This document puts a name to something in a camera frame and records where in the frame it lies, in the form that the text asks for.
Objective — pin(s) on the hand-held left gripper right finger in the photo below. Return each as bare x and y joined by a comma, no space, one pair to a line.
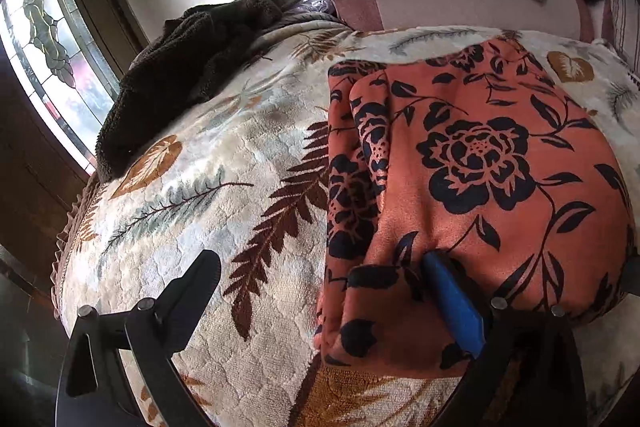
452,302

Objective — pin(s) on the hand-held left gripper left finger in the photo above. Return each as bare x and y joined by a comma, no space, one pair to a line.
187,287

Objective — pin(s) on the brown fuzzy garment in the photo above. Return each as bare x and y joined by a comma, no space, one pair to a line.
165,72

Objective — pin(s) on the striped floral sofa cushion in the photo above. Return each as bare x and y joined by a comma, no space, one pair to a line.
625,17

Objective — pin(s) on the tall stained glass panel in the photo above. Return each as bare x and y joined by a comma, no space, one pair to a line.
45,32

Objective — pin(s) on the brown wooden door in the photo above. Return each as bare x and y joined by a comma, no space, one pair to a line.
30,207

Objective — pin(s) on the cream leaf print blanket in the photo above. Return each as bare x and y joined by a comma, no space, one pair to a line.
225,187

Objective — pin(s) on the orange floral blouse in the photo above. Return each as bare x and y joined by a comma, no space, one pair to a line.
475,147

